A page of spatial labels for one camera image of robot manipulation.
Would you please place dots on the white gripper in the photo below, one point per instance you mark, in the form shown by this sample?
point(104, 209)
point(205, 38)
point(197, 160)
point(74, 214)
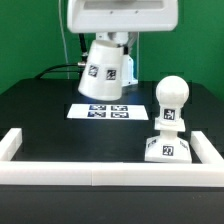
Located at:
point(121, 16)

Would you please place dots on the white lamp shade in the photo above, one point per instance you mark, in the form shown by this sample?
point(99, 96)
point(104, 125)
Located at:
point(101, 79)

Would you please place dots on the white lamp bulb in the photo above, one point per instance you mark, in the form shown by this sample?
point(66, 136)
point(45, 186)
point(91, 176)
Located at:
point(172, 92)

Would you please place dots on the white lamp base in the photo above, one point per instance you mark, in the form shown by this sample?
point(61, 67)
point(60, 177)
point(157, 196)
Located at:
point(167, 147)

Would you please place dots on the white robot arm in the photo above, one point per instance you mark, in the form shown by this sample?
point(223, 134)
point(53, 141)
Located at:
point(130, 67)

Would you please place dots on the white marker sheet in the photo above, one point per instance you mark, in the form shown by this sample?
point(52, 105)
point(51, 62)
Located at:
point(107, 112)

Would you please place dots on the white U-shaped fence frame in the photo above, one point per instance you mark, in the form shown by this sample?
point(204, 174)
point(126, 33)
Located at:
point(208, 173)

